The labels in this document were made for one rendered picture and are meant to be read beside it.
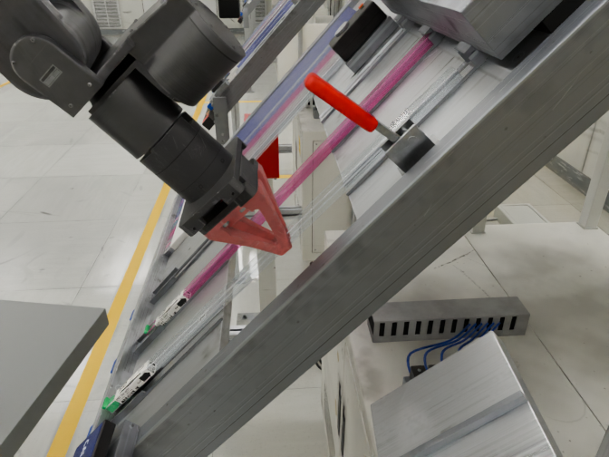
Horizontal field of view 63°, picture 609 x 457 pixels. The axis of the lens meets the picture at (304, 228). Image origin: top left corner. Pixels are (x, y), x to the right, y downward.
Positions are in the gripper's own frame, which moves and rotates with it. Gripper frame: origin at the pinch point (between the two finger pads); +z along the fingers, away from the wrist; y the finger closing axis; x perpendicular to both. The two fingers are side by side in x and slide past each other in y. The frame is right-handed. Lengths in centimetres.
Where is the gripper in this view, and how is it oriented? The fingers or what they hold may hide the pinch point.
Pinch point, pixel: (281, 241)
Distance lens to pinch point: 47.9
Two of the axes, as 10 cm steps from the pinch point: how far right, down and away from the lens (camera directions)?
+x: -7.4, 6.1, 2.8
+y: -0.8, -4.9, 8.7
